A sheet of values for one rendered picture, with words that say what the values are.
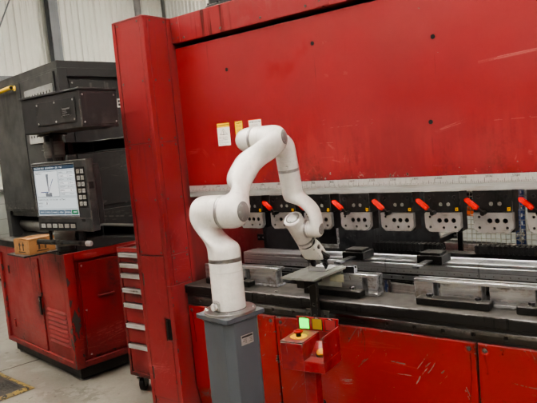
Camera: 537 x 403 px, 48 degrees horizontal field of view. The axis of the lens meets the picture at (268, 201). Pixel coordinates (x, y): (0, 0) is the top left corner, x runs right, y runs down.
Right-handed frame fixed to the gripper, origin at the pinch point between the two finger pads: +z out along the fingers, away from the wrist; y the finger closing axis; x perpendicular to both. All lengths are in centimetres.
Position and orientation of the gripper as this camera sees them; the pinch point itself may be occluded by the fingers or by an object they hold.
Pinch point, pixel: (320, 263)
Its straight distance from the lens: 275.3
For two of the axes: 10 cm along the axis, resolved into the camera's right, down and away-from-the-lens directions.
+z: 4.2, 6.8, 6.0
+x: -3.7, 7.3, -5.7
